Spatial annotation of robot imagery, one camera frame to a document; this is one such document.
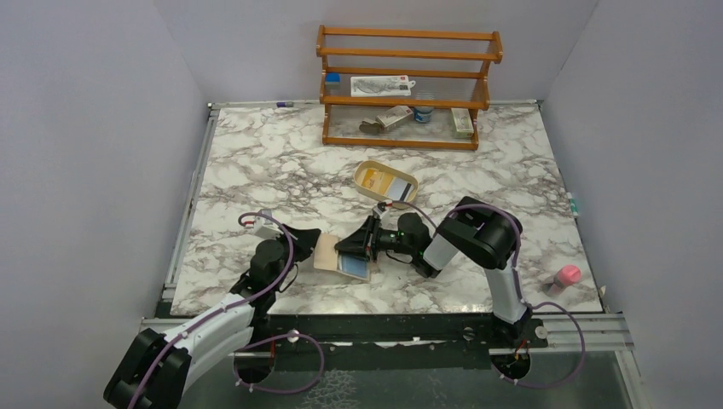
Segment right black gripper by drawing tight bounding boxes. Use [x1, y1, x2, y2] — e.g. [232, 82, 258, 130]
[334, 215, 415, 262]

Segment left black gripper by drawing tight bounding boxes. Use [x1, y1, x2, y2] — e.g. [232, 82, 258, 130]
[269, 223, 321, 291]

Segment light blue card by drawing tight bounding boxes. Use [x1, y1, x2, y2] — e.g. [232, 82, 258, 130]
[338, 255, 370, 281]

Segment beige leather card holder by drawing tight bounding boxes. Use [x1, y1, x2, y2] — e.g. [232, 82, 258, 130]
[313, 233, 371, 282]

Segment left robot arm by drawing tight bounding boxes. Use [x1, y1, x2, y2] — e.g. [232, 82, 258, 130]
[102, 224, 321, 408]

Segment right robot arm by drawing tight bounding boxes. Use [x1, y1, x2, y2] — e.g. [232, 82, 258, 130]
[334, 196, 530, 347]

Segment grey cards in tray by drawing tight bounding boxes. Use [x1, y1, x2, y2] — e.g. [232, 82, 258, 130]
[385, 179, 414, 201]

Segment beige oval tray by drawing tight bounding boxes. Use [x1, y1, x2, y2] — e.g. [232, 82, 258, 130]
[353, 160, 419, 202]

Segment white staples box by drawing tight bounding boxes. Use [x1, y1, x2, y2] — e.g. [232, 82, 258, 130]
[376, 106, 414, 130]

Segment blue lidded small jar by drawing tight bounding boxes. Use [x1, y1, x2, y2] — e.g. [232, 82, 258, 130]
[413, 106, 434, 124]

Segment green white small box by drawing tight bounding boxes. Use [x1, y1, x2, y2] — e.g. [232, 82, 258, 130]
[450, 107, 476, 139]

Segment packaged protractor set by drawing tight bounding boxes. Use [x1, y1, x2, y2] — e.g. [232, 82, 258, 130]
[350, 75, 416, 97]

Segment blue grey eraser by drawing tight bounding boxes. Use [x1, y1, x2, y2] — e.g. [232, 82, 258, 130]
[324, 72, 341, 95]

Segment orange wooden shelf rack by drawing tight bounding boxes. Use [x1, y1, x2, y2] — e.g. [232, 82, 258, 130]
[315, 25, 504, 151]

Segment pink cup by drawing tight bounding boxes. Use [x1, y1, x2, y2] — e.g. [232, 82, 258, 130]
[543, 265, 582, 297]

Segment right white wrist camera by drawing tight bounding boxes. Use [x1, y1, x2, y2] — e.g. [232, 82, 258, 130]
[372, 200, 393, 223]

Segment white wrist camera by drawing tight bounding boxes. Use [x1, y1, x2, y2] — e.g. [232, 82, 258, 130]
[252, 209, 282, 239]
[372, 200, 393, 223]

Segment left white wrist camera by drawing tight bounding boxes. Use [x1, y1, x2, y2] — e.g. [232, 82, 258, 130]
[252, 209, 282, 239]

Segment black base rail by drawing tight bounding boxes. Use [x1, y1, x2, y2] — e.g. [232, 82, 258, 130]
[234, 313, 548, 372]

